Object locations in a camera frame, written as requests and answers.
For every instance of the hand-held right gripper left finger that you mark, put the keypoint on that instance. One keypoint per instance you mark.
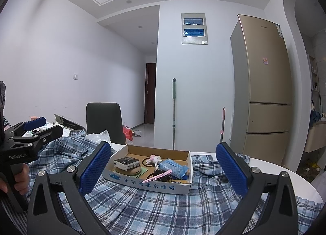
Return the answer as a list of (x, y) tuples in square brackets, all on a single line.
[(95, 167)]

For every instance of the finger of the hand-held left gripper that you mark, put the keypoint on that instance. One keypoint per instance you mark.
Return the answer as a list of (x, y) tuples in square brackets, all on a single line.
[(48, 133), (35, 122)]

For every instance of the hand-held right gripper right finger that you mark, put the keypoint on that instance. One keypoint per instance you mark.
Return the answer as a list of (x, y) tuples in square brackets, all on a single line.
[(231, 168)]

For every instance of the small black box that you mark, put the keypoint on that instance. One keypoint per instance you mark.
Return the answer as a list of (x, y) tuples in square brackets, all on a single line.
[(126, 163)]

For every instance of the beige round slotted disc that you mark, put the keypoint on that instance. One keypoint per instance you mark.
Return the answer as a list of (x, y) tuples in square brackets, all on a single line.
[(130, 172)]

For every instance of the blue tissue pack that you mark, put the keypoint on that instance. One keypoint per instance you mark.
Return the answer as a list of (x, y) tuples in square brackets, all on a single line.
[(173, 167)]

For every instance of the cardboard box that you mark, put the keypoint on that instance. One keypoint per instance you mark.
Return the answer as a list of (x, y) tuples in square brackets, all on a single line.
[(152, 186)]

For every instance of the pink pen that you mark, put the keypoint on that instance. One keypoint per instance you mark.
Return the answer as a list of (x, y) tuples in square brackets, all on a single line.
[(158, 177)]

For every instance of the person's left forearm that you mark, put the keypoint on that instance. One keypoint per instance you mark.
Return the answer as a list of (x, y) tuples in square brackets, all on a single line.
[(11, 222)]

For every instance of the person's left hand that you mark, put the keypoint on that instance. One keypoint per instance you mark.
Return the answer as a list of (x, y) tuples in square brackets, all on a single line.
[(23, 179)]

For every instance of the pink container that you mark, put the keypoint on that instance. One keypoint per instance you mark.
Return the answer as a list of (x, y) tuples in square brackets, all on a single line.
[(34, 118)]

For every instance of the clear plastic bag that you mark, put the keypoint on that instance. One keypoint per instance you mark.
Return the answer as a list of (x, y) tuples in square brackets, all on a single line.
[(100, 137)]

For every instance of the red plastic bag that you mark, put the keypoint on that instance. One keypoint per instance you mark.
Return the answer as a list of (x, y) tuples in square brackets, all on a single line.
[(127, 133)]

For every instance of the green sticky note pad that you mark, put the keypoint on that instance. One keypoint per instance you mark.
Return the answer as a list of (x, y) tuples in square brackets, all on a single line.
[(142, 172)]

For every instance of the dark grey chair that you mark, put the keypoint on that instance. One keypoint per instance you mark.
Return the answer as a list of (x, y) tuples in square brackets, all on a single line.
[(103, 120)]

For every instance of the gold cigarette pack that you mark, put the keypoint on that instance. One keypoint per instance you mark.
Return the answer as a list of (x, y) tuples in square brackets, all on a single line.
[(179, 181)]

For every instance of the blue plaid cloth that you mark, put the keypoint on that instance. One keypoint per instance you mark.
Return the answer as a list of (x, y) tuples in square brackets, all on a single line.
[(158, 212)]

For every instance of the gold refrigerator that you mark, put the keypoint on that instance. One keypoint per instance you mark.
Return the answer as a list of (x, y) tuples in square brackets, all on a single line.
[(264, 85)]

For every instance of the beige sink cabinet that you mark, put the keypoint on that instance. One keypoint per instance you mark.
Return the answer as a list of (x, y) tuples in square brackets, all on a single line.
[(315, 135)]

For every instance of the dark brown door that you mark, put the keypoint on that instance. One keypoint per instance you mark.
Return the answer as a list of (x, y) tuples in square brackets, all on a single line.
[(150, 92)]

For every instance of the blue towel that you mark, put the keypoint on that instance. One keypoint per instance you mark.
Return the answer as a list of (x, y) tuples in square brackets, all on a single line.
[(315, 119)]

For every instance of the white wall switch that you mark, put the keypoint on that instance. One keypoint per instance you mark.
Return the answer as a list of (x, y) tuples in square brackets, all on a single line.
[(76, 76)]

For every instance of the wall shelf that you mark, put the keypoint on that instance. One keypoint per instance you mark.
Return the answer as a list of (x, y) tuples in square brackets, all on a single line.
[(312, 72)]

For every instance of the wall electrical panel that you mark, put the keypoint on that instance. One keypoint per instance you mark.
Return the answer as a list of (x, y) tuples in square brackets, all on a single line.
[(194, 29)]

